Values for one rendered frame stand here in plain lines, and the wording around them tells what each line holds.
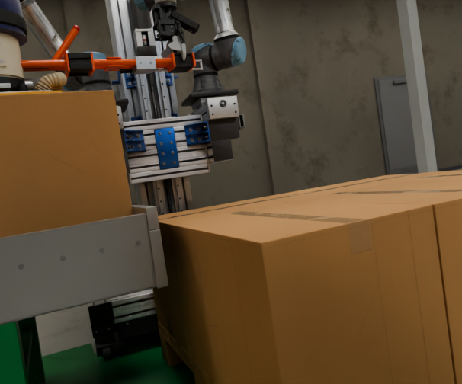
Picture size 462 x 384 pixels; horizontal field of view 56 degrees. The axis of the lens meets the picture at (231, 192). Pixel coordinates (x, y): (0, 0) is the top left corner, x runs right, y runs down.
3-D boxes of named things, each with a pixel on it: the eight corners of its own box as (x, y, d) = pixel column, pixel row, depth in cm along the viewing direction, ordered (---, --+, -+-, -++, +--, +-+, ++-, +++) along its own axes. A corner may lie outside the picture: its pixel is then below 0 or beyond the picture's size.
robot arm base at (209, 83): (189, 100, 210) (186, 80, 209) (219, 97, 214) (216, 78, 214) (197, 94, 196) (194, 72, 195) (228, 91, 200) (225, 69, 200)
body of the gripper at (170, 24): (155, 43, 156) (149, 9, 156) (177, 43, 160) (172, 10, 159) (161, 36, 149) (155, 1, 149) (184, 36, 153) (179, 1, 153)
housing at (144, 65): (136, 69, 146) (135, 56, 145) (132, 75, 152) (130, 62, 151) (157, 68, 149) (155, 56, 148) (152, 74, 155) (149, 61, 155)
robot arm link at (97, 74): (94, 78, 181) (88, 46, 181) (74, 85, 189) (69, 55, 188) (117, 81, 191) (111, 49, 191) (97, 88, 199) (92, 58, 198)
